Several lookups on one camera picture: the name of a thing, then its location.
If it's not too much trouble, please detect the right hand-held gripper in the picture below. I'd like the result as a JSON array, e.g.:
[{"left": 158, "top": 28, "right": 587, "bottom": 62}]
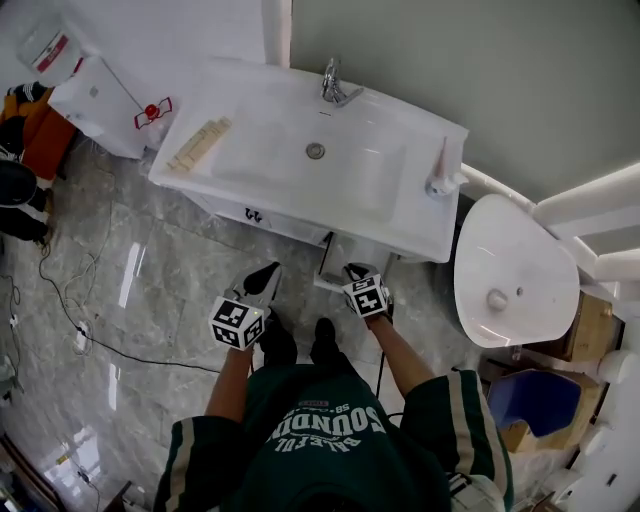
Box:
[{"left": 341, "top": 263, "right": 396, "bottom": 321}]

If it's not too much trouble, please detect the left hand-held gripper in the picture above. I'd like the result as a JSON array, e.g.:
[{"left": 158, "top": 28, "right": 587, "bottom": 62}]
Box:
[{"left": 207, "top": 261, "right": 283, "bottom": 352}]

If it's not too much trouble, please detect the person's left forearm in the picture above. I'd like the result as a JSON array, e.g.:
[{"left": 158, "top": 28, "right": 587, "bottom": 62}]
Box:
[{"left": 203, "top": 344, "right": 257, "bottom": 419}]

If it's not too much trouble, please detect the person's right forearm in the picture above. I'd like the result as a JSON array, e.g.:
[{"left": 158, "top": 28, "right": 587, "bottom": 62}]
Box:
[{"left": 367, "top": 314, "right": 437, "bottom": 401}]

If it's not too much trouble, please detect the person's left leg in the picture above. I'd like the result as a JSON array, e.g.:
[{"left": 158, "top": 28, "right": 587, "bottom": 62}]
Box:
[{"left": 258, "top": 308, "right": 300, "bottom": 371}]

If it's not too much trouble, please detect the person's leg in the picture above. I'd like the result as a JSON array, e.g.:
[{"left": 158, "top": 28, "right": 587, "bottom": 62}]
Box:
[
  {"left": 308, "top": 317, "right": 354, "bottom": 374},
  {"left": 258, "top": 308, "right": 300, "bottom": 371}
]

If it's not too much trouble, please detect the white vanity cabinet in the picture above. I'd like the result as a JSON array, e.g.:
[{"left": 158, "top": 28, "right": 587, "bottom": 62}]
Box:
[{"left": 187, "top": 189, "right": 401, "bottom": 274}]

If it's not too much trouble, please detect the person's right leg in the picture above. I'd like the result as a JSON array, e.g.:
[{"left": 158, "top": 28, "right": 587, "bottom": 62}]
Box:
[{"left": 308, "top": 317, "right": 354, "bottom": 374}]

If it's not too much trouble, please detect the white ceramic sink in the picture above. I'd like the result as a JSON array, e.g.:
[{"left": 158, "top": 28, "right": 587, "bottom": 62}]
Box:
[{"left": 148, "top": 55, "right": 470, "bottom": 265}]

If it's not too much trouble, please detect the white soap dispenser bottle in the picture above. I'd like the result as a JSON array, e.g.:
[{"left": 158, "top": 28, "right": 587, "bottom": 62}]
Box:
[{"left": 424, "top": 135, "right": 469, "bottom": 199}]

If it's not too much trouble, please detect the white oval bathtub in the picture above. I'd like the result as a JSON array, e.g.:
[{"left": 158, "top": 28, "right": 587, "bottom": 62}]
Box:
[{"left": 453, "top": 193, "right": 581, "bottom": 349}]

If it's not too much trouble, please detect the person's green printed shirt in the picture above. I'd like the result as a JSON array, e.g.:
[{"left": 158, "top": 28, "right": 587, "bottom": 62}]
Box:
[{"left": 152, "top": 367, "right": 516, "bottom": 512}]

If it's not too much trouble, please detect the chrome faucet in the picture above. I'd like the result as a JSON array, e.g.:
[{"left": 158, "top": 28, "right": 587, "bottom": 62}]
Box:
[{"left": 319, "top": 57, "right": 365, "bottom": 109}]

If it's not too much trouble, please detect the red capped plastic bottle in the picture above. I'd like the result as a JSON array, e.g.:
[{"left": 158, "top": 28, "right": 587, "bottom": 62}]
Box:
[{"left": 133, "top": 97, "right": 173, "bottom": 130}]

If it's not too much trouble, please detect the blue plastic cover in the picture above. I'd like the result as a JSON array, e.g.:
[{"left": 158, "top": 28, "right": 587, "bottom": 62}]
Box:
[{"left": 487, "top": 368, "right": 584, "bottom": 439}]

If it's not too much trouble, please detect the white small cabinet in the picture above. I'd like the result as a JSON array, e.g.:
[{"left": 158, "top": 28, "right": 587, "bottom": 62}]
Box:
[{"left": 48, "top": 55, "right": 166, "bottom": 161}]

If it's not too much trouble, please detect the brown cardboard box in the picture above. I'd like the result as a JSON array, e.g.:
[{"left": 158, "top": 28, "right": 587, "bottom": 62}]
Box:
[
  {"left": 548, "top": 292, "right": 615, "bottom": 364},
  {"left": 498, "top": 380, "right": 609, "bottom": 455}
]

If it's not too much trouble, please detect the orange sofa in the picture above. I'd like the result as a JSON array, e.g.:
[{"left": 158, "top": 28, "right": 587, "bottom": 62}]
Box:
[{"left": 0, "top": 82, "right": 79, "bottom": 181}]

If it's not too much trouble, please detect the clear red label water bottle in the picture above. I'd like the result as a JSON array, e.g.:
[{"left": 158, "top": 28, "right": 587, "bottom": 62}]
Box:
[{"left": 17, "top": 14, "right": 86, "bottom": 81}]

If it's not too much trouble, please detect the black floor cable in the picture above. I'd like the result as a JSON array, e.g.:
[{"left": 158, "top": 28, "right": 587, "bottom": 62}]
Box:
[{"left": 38, "top": 239, "right": 221, "bottom": 374}]

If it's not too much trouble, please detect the white floor cable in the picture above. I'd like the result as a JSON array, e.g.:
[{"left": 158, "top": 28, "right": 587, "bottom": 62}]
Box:
[{"left": 39, "top": 164, "right": 116, "bottom": 321}]

